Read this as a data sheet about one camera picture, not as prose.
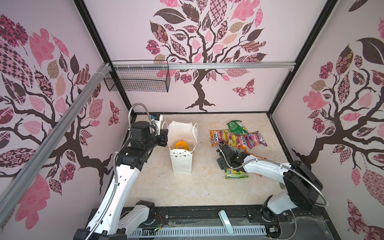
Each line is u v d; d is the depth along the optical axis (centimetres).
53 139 53
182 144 88
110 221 37
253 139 100
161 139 62
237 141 98
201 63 92
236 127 107
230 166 64
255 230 77
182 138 92
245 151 98
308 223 72
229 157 68
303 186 43
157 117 59
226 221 68
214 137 102
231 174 85
